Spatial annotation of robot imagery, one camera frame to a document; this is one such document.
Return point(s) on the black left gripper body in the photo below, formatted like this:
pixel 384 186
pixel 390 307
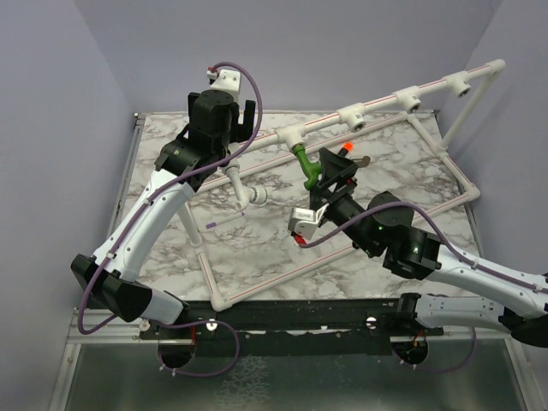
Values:
pixel 231 137

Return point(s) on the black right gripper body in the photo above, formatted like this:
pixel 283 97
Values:
pixel 341 209

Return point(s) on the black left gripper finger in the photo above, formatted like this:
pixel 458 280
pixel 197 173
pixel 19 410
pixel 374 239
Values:
pixel 247 125
pixel 191 101

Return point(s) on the green water faucet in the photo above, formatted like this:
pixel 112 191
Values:
pixel 311 170

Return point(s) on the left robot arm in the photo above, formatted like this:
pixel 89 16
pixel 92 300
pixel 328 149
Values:
pixel 109 275

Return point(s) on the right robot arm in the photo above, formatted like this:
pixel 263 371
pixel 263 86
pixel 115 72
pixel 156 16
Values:
pixel 413 247

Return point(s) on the black orange marker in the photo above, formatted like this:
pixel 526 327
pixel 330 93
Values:
pixel 346 148

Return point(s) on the grey brown small fitting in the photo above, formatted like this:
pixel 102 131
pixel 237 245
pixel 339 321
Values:
pixel 364 162

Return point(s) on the white installed faucet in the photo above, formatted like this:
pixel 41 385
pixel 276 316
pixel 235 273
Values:
pixel 244 195

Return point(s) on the purple capped white pen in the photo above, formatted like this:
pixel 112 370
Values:
pixel 224 220

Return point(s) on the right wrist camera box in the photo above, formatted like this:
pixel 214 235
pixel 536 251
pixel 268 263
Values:
pixel 304 222

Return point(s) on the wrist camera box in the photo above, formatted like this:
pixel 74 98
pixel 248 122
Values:
pixel 304 222
pixel 225 80

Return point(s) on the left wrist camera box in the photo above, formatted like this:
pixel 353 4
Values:
pixel 225 80

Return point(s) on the white PVC pipe frame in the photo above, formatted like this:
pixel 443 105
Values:
pixel 353 116

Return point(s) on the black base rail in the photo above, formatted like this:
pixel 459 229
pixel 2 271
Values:
pixel 293 328

